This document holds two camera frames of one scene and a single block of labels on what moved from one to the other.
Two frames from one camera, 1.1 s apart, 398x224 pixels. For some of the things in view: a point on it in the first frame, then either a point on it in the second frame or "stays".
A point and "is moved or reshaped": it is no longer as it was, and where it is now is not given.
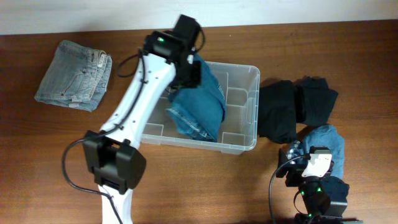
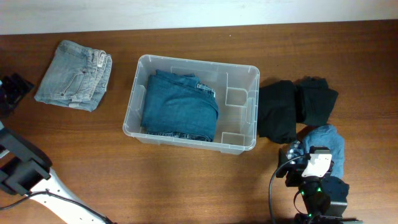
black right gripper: x=294 y=170 stays
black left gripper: x=196 y=76 to x=12 y=85
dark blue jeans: x=201 y=111 is moved or reshaped
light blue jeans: x=78 y=77 stays
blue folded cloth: x=329 y=137 stays
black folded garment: x=283 y=104 stays
